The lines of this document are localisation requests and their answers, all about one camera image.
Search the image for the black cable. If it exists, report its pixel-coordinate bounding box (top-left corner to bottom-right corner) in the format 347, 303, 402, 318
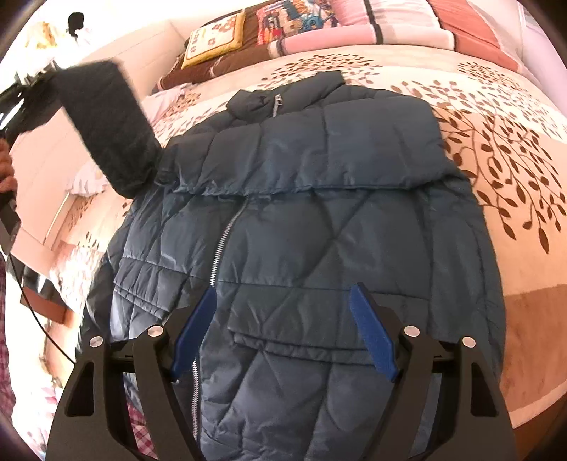
4, 252, 78, 368

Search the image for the yellow bordered cushion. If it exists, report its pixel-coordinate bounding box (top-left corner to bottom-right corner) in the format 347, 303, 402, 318
181, 12, 246, 69

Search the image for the dark blue quilted jacket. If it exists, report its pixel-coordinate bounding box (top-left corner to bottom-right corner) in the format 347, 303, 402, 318
57, 60, 508, 461

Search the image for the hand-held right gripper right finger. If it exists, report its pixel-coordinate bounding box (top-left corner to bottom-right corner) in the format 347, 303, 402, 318
349, 284, 519, 461

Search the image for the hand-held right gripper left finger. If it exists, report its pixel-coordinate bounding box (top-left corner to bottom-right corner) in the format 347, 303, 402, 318
48, 288, 218, 461

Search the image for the person's left hand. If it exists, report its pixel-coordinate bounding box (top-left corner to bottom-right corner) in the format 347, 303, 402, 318
0, 137, 18, 196

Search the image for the white striped folded blanket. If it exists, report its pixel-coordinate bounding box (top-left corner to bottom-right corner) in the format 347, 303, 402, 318
367, 0, 453, 49

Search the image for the leaf print blanket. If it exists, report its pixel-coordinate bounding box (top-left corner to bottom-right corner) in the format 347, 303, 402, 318
9, 51, 567, 428

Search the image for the brown folded blanket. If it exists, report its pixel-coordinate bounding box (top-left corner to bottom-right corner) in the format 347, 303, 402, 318
157, 9, 275, 89

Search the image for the colourful patterned pillow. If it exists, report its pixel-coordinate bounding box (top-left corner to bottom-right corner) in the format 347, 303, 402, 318
254, 0, 342, 45

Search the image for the salmon pink pillow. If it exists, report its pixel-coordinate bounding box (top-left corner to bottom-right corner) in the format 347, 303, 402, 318
427, 0, 523, 72

